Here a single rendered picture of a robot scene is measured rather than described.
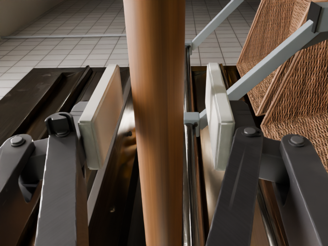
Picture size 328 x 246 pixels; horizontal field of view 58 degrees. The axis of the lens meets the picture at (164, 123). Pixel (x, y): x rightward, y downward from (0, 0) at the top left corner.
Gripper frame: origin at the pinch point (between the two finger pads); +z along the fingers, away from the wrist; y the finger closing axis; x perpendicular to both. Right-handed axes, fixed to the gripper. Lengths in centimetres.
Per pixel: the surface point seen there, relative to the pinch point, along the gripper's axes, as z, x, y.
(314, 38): 37.8, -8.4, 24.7
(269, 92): 94, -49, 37
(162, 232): -1.3, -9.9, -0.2
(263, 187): 54, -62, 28
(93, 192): 38, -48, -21
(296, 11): 145, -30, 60
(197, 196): 16.6, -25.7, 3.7
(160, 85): -1.3, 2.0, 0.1
